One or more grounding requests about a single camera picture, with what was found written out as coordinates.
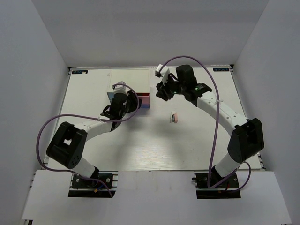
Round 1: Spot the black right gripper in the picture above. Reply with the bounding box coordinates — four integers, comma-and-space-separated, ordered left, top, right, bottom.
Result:
157, 74, 187, 101

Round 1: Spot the dark blue drawer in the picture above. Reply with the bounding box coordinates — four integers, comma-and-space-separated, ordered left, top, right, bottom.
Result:
140, 103, 150, 109

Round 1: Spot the pink drawer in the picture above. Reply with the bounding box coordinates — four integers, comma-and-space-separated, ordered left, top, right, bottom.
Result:
137, 92, 150, 105

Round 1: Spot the light blue drawer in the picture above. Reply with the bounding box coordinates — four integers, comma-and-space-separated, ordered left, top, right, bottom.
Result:
107, 92, 114, 102

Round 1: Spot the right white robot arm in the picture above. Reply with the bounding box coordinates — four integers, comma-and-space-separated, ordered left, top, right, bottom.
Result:
155, 64, 264, 187

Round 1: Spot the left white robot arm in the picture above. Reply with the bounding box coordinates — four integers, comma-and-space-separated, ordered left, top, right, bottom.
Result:
46, 90, 143, 187

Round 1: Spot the white drawer organizer cabinet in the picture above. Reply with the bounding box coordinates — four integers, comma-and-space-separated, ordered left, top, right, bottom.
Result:
107, 69, 150, 93

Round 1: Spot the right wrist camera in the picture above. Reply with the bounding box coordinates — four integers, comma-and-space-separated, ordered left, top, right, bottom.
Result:
155, 64, 170, 85

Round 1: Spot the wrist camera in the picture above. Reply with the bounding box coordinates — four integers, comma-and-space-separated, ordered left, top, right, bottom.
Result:
112, 81, 127, 95
155, 64, 170, 85

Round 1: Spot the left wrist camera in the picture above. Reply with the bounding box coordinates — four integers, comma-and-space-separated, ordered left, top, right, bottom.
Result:
112, 81, 127, 95

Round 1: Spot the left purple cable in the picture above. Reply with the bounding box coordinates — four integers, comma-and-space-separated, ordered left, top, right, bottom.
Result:
35, 84, 141, 197

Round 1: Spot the purple cable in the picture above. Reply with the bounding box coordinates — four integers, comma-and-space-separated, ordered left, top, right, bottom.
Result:
35, 84, 141, 197
160, 55, 252, 193

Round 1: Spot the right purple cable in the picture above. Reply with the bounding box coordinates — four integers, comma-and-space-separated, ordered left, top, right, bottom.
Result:
160, 55, 252, 193

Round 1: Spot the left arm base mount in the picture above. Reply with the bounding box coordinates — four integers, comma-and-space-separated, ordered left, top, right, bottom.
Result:
68, 172, 118, 198

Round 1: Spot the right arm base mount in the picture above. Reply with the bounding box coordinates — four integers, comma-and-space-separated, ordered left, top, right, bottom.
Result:
191, 172, 241, 199

